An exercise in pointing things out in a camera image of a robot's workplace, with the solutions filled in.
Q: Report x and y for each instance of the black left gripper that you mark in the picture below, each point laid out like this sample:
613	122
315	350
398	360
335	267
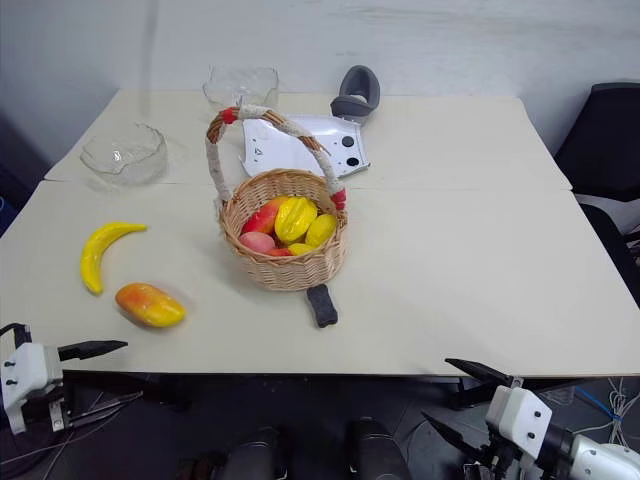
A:
59	400

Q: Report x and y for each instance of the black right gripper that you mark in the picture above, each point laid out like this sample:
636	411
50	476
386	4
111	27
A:
492	457

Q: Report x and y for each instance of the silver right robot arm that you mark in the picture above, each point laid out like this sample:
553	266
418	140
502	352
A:
595	457

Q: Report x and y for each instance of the small red orange fruit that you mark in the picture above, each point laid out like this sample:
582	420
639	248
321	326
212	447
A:
278	252

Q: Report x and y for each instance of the small yellow fruit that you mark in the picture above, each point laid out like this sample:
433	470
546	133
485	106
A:
300	248

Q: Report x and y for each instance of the orange yellow mango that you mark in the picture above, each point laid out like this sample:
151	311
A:
149	305

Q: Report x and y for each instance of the dark rounded shape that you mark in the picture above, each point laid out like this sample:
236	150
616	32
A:
375	450
255	455

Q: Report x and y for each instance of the yellow banana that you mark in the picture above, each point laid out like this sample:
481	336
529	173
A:
92	255

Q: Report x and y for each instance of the dark grey sponge block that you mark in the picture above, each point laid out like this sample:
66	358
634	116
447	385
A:
322	306

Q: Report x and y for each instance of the pink peach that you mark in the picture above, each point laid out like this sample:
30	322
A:
256	242

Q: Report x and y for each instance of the round clear glass bowl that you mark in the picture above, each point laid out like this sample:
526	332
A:
125	157

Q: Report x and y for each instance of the yellow lemon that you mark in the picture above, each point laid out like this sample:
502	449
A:
321	230

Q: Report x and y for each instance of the red orange mango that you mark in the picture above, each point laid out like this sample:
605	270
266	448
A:
264	216

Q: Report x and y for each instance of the yellow starfruit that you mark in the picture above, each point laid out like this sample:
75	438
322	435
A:
295	219

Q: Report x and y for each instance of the black chair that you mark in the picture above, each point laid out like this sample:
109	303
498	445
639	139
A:
602	150

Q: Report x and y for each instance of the white plastic device panel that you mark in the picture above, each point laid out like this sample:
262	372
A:
295	150

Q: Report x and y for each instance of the square clear glass bowl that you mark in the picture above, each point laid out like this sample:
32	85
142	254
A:
241	87

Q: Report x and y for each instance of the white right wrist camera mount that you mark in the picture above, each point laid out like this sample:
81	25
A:
517	420

